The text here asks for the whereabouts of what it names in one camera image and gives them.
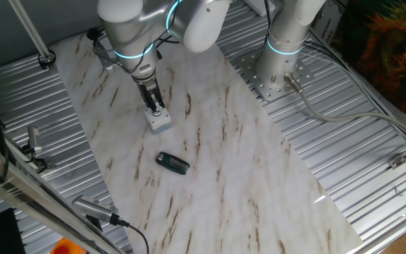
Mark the green folding hex key set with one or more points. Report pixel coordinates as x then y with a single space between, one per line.
171 163

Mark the metal pole with black base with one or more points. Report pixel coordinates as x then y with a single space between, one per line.
30 31

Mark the aluminium corner bracket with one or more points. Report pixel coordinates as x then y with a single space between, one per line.
398 161

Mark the cardboard box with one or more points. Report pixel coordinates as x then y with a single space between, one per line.
330 21

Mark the silver camera on stand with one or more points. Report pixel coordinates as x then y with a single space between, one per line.
34 137

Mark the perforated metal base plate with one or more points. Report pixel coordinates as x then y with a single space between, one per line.
252 81

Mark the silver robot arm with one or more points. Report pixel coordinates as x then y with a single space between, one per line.
129 35

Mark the orange green fuzzy cloth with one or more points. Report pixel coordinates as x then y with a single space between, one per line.
393 53

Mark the silver ribbed camera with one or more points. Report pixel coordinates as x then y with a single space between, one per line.
93 208

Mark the orange emergency stop box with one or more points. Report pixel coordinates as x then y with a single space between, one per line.
67 248

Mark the grey box with green button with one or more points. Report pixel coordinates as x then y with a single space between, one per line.
159 125

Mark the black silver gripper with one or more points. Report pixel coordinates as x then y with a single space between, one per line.
148 88

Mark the black flat device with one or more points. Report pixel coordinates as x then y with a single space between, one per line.
5 233

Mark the wrist camera with grey bracket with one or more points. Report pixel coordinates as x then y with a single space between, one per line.
106 58

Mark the marble pattern sheet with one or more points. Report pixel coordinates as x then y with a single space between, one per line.
224 176

